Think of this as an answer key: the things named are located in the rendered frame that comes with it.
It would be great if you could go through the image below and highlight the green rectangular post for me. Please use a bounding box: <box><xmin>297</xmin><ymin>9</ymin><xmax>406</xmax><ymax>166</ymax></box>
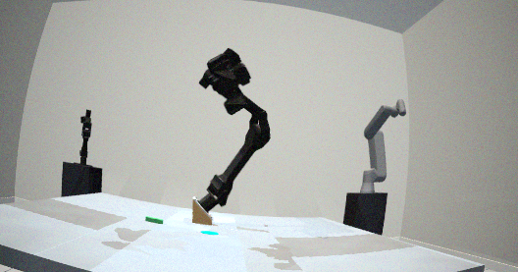
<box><xmin>145</xmin><ymin>216</ymin><xmax>164</xmax><ymax>224</ymax></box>

